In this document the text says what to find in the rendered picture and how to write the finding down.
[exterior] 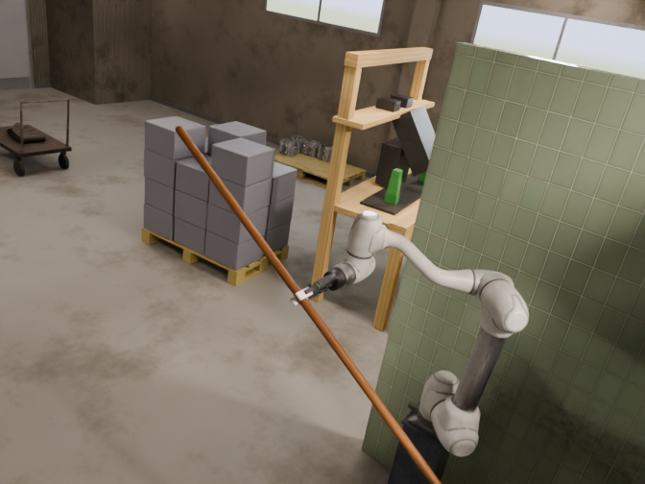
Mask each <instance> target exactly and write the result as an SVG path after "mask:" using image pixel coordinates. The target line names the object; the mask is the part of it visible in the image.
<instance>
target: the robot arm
mask: <svg viewBox="0 0 645 484"><path fill-rule="evenodd" d="M387 247H392V248H396V249H398V250H400V251H401V252H402V253H403V254H404V255H405V256H406V257H407V258H408V259H409V261H410V262H411V263H412V264H413V265H414V266H415V267H416V268H417V269H418V270H419V271H420V272H421V273H422V274H423V275H424V276H425V277H426V278H427V279H428V280H430V281H432V282H433V283H435V284H437V285H439V286H442V287H446V288H449V289H453V290H456V291H460V292H463V293H466V294H470V295H474V296H476V298H477V299H478V300H479V301H480V302H481V303H482V308H481V319H480V323H481V330H480V332H479V335H478V337H477V340H476V342H475V345H474V347H473V350H472V352H471V355H470V357H469V359H468V361H467V364H466V368H465V370H464V373H463V375H462V378H461V380H460V381H459V379H458V378H457V377H456V376H455V375H454V374H452V373H450V372H449V371H438V372H436V373H433V374H432V375H431V376H430V377H429V378H428V380H427V381H426V383H425V386H424V388H423V392H422V395H421V399H420V404H416V403H413V402H410V403H409V404H408V408H409V409H411V410H412V411H413V412H414V413H415V414H414V415H413V416H412V417H410V418H409V419H408V423H409V424H412V425H415V426H417V427H418V428H420V429H422V430H424V431H425V432H427V433H429V434H431V435H432V436H434V437H436V438H437V439H438V440H439V441H440V442H441V444H442V446H443V447H444V448H445V449H446V450H447V451H448V452H450V453H451V454H454V455H456V456H460V457H463V456H468V455H470V453H472V452H473V451H474V450H475V449H476V447H477V444H478V439H479V437H478V429H479V422H480V416H481V413H480V410H479V408H478V404H479V401H480V399H481V397H482V395H483V393H484V391H485V388H486V386H487V384H488V381H489V379H490V375H491V373H492V370H493V368H494V366H495V363H496V361H497V359H498V356H499V354H500V352H501V350H502V348H503V346H504V343H505V341H506V339H507V338H508V337H510V336H511V335H512V334H513V333H517V332H519V331H521V330H522V329H523V328H525V327H526V326H527V324H528V321H529V312H528V308H527V305H526V303H525V302H524V300H523V299H522V297H521V296H520V294H519V293H518V292H517V290H516V289H515V288H514V282H513V280H512V279H511V278H510V277H508V276H506V275H504V274H502V273H499V272H495V271H491V270H483V269H464V270H443V269H440V268H438V267H437V266H435V265H434V264H433V263H432V262H431V261H430V260H429V259H428V258H427V257H426V256H425V255H424V254H423V253H422V252H421V251H420V250H419V249H418V248H417V247H416V246H415V245H414V244H413V243H412V242H411V241H410V240H408V239H407V238H406V237H404V236H403V235H401V234H399V233H396V232H393V231H390V230H387V229H386V227H385V225H382V220H381V218H380V216H379V215H378V214H377V213H376V212H374V211H371V210H365V211H363V212H361V213H359V214H358V215H357V217H356V218H355V220H354V222H353V224H352V226H351V229H350V232H349V236H348V240H347V248H346V253H345V255H344V257H343V259H342V260H341V263H339V264H337V265H335V266H333V267H332V268H331V269H330V270H329V271H328V272H326V273H325V274H324V275H323V278H321V279H319V280H317V281H315V282H314V283H313V284H311V283H309V284H308V286H309V287H310V288H309V287H306V288H304V289H302V290H300V291H298V292H297V293H296V294H295V295H296V297H297V298H298V299H299V301H301V300H303V299H305V298H307V300H308V301H309V300H311V299H313V298H315V297H318V296H319V295H320V293H322V292H325V291H327V290H328V289H329V290H331V291H335V290H337V289H343V288H345V287H347V286H349V285H351V284H352V283H357V282H359V281H361V280H363V279H365V278H367V277H368V276H369V275H370V274H371V273H372V272H373V270H374V268H375V259H374V257H373V256H372V255H373V254H374V253H376V252H381V251H382V250H383V249H384V248H387ZM296 297H293V298H292V299H290V300H289V301H290V302H291V303H292V305H293V306H297V305H298V304H299V301H298V300H297V299H296Z"/></svg>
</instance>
